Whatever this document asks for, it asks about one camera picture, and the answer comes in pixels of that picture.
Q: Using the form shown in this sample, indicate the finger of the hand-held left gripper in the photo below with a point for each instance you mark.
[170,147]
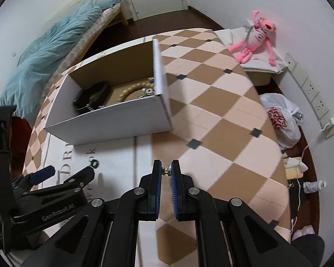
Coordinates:
[72,180]
[43,175]

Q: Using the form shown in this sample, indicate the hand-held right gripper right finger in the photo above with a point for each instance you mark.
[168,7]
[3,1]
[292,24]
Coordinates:
[176,197]

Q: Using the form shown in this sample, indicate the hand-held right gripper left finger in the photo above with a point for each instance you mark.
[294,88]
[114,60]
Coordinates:
[156,194]

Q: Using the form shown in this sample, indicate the small silver earring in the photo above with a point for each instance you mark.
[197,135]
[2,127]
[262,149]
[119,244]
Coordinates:
[167,171]

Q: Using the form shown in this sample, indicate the white cardboard box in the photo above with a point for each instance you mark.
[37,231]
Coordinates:
[108,122]

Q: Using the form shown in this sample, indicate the black smart band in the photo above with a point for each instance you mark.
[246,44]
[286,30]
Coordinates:
[100,89]

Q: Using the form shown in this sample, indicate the red bed skirt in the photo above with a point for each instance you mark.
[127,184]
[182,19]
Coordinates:
[19,133]

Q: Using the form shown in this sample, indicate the checkered tablecloth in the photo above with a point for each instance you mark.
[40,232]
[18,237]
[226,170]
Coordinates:
[225,150]

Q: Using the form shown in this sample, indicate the pale yellow pouch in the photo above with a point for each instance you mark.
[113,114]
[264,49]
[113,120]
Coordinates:
[292,169]

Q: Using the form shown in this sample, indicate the blue duvet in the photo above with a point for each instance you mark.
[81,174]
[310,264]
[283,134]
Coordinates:
[44,55]

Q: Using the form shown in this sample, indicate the white plastic bag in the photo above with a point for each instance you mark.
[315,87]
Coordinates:
[286,133]

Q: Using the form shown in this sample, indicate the white fuzzy cloth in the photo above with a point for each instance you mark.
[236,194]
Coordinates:
[303,232]

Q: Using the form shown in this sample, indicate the small white bottle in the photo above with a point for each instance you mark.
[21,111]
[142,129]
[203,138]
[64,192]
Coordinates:
[313,187]

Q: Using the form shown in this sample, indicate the person's dark fleece pants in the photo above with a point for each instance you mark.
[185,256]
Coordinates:
[309,250]

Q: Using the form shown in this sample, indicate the brown cardboard carton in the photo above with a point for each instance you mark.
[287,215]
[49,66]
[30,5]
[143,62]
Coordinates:
[260,78]

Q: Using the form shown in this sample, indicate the patterned mattress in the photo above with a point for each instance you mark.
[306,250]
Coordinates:
[100,22]

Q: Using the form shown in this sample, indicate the white charger plug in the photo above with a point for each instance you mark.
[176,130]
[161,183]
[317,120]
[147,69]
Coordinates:
[331,121]

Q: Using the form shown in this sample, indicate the pink plush toy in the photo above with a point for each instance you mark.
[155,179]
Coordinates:
[256,37]

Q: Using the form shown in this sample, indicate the wooden bed frame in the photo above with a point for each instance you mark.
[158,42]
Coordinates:
[124,16]

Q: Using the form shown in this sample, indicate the white wall socket strip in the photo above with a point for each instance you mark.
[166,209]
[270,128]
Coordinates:
[309,86]

